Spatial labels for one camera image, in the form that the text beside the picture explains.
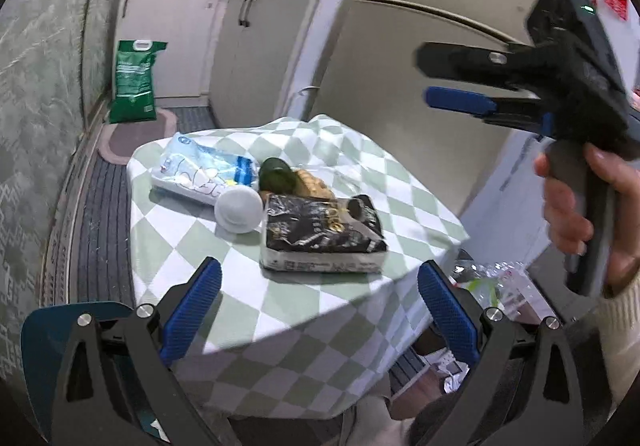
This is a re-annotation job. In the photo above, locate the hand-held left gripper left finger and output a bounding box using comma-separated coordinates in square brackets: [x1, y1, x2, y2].
[52, 256, 241, 446]

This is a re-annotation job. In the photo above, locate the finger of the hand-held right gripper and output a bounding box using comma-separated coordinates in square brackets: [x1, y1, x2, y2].
[424, 86, 556, 139]
[416, 41, 543, 94]

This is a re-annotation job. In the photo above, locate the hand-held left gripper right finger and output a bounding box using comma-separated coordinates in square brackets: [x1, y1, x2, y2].
[416, 260, 586, 446]

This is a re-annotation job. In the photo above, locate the blue white tissue packet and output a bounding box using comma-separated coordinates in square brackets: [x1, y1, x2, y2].
[150, 132, 261, 207]

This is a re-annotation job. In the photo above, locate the black printed packet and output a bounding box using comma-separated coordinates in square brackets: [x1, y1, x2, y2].
[260, 193, 388, 274]

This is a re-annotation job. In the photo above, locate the dark teal bin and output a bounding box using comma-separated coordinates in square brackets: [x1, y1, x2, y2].
[20, 301, 156, 437]

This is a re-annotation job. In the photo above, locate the dark green avocado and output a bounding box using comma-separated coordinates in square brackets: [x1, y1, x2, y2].
[258, 157, 297, 194]

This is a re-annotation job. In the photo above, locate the tan bumpy scrap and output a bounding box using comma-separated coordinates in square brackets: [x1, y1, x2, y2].
[292, 169, 337, 202]

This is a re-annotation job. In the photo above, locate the person's right forearm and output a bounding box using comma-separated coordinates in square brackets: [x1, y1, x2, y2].
[596, 271, 640, 427]

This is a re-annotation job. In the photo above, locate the person's right hand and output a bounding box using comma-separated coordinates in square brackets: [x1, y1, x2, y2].
[534, 143, 640, 299]

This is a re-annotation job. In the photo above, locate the beige refrigerator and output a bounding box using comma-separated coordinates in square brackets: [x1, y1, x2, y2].
[300, 0, 591, 277]

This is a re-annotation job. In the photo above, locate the clear plastic bag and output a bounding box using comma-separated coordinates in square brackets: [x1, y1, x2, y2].
[447, 261, 561, 327]

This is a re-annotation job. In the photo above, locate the green white checkered tablecloth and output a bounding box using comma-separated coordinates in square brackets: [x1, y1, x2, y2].
[125, 113, 468, 422]

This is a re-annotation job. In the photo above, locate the oval grey floor mat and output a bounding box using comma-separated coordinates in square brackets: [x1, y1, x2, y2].
[97, 107, 178, 167]

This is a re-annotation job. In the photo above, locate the green rice bag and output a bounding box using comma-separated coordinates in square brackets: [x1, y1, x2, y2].
[108, 40, 168, 123]

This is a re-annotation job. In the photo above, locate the white kitchen cabinet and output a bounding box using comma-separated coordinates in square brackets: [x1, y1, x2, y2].
[117, 0, 233, 100]

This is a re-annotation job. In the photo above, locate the frosted patterned glass door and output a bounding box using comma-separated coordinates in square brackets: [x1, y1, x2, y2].
[0, 0, 126, 377]

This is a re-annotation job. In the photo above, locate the cabinet with black handles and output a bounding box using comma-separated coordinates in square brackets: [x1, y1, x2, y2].
[207, 0, 328, 127]

